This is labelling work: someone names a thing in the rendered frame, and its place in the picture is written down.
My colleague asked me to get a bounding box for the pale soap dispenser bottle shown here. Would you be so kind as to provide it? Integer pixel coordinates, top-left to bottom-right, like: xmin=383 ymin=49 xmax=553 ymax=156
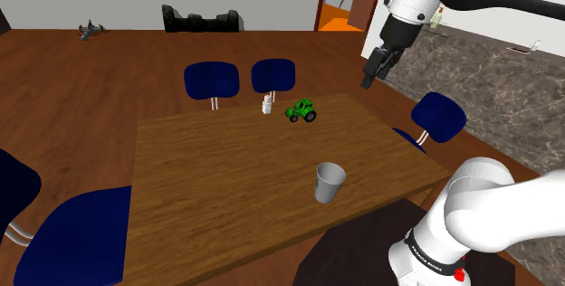
xmin=429 ymin=5 xmax=445 ymax=31

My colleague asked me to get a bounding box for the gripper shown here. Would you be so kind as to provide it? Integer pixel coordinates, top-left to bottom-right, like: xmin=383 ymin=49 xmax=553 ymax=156
xmin=360 ymin=13 xmax=423 ymax=91

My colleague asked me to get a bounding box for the blue chair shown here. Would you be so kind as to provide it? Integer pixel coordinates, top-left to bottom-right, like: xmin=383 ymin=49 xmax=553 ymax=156
xmin=391 ymin=91 xmax=468 ymax=155
xmin=0 ymin=148 xmax=133 ymax=286
xmin=251 ymin=58 xmax=297 ymax=103
xmin=183 ymin=61 xmax=241 ymax=111

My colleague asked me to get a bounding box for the black sofa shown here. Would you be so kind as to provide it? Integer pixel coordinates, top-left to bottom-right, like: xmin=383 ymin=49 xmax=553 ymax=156
xmin=161 ymin=4 xmax=245 ymax=33

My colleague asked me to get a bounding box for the brown wooden dining table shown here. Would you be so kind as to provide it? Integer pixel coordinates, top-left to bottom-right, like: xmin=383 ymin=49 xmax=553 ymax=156
xmin=116 ymin=93 xmax=453 ymax=286

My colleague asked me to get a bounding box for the brown wooden door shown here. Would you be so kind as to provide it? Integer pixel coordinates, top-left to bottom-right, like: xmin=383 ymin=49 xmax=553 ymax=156
xmin=313 ymin=0 xmax=390 ymax=33

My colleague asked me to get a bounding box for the green toy tractor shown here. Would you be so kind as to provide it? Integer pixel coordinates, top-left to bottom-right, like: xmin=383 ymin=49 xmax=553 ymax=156
xmin=284 ymin=98 xmax=319 ymax=124

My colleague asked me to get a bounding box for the grey toy aeroplane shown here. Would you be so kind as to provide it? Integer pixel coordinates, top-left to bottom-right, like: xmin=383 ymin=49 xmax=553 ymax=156
xmin=78 ymin=19 xmax=108 ymax=42

